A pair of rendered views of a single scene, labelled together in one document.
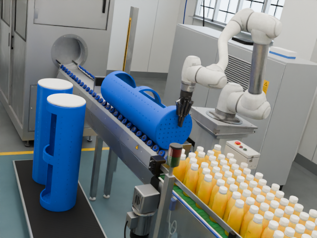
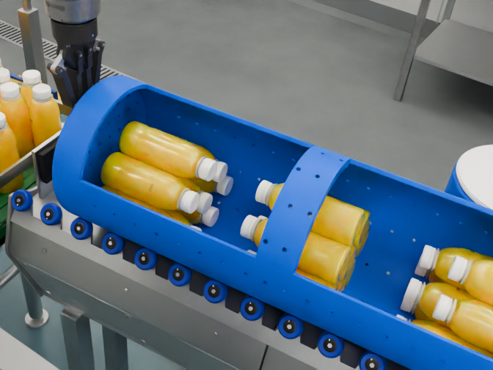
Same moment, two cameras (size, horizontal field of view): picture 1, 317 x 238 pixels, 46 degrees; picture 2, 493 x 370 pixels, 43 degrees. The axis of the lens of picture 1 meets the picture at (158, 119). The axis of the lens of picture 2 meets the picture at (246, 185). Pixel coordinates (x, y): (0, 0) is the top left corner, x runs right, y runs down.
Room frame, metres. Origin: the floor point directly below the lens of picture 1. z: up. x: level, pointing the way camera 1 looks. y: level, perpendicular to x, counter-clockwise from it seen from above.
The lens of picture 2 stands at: (3.20, -0.38, 1.83)
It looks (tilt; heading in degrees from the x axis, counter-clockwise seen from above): 39 degrees down; 147
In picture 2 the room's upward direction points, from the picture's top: 7 degrees clockwise
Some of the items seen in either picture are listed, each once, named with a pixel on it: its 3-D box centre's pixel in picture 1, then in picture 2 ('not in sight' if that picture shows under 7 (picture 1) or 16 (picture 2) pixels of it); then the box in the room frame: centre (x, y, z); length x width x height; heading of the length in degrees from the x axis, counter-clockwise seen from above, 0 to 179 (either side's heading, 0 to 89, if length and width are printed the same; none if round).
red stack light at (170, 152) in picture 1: (175, 150); not in sight; (1.61, -0.10, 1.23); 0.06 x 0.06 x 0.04
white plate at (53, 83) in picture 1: (55, 83); not in sight; (2.95, 0.88, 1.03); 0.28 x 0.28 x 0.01
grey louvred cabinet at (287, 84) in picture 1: (223, 97); not in sight; (4.58, -0.76, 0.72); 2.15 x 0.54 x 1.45; 29
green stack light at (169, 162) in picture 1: (173, 159); not in sight; (1.61, -0.10, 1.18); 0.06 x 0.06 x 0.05
